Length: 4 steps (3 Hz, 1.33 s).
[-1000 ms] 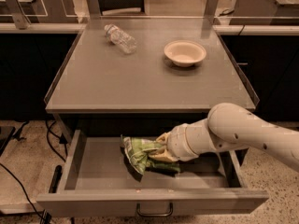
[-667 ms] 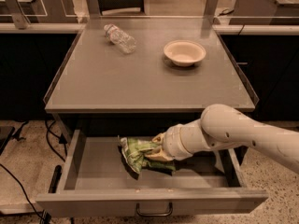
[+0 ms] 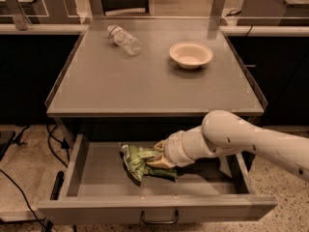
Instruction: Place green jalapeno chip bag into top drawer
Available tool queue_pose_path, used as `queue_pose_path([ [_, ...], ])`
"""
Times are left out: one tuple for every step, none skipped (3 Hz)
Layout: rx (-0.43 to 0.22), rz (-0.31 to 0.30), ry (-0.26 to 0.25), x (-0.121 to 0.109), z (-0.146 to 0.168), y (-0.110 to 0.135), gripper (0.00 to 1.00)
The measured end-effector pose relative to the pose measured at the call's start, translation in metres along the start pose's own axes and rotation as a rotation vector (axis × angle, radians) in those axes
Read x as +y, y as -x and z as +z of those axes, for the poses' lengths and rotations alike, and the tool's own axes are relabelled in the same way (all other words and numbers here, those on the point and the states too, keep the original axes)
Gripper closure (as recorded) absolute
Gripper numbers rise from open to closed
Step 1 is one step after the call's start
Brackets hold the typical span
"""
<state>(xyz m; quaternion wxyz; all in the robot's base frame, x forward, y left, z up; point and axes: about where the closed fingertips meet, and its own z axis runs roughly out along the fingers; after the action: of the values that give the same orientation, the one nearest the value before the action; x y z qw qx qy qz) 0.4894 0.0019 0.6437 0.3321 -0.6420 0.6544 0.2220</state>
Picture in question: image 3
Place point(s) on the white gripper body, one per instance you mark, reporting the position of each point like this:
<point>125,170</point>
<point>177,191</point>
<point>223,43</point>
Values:
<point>174,149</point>

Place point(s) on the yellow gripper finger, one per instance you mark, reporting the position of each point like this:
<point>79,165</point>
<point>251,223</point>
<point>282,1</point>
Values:
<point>160,161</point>
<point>160,146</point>

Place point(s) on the green jalapeno chip bag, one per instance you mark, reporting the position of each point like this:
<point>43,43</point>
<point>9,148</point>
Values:
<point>137,161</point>

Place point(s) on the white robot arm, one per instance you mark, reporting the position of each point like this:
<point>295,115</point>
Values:
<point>222,134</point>

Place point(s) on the grey open top drawer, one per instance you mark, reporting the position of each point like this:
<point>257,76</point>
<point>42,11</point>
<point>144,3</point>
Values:
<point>98,190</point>

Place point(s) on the grey cabinet table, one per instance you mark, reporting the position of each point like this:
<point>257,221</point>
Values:
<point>101,81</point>

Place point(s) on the white paper bowl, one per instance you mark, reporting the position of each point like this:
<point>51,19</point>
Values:
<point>190,55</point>

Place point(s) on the clear plastic water bottle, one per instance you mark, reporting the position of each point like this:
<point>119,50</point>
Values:
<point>123,39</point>

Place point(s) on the black drawer handle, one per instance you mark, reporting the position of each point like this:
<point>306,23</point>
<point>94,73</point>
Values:
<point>159,218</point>

